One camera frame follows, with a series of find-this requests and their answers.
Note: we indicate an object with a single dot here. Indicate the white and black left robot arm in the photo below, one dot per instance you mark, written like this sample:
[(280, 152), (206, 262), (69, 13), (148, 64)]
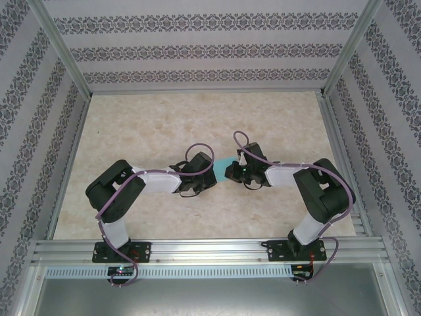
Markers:
[(112, 194)]

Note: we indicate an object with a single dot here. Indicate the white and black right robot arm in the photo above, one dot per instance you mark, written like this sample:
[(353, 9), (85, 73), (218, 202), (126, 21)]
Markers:
[(322, 197)]

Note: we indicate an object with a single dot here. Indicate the aluminium frame post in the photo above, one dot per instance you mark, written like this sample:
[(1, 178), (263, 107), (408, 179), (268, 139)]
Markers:
[(62, 46), (352, 46)]

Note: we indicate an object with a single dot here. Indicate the small green circuit board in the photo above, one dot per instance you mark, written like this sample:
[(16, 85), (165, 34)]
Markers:
[(121, 270), (301, 268)]

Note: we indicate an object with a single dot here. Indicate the teal square paper sheet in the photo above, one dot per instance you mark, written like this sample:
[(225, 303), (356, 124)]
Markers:
[(220, 168)]

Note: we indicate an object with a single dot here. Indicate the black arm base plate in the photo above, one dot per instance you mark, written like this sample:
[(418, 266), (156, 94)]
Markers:
[(276, 251), (144, 251)]

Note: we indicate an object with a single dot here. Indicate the thin aluminium cross rail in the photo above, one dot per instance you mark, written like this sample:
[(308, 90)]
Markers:
[(210, 92)]

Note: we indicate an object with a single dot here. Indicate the aluminium side rail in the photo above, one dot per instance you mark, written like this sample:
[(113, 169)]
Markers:
[(343, 158)]

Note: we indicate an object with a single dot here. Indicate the long aluminium mounting rail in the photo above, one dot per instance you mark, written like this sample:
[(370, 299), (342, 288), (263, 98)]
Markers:
[(210, 251)]

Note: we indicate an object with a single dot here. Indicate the grey sheet metal shelf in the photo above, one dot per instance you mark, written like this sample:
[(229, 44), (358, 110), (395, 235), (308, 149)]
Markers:
[(210, 299)]

